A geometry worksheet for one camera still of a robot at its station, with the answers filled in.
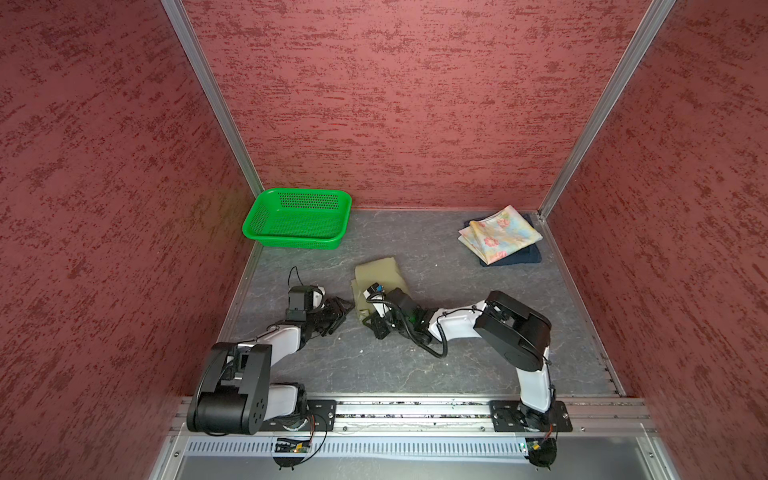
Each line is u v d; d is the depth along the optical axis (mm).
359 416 757
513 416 738
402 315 710
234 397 418
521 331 516
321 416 746
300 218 1168
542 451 710
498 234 1067
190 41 754
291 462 682
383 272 940
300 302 725
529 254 1029
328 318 800
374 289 810
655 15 711
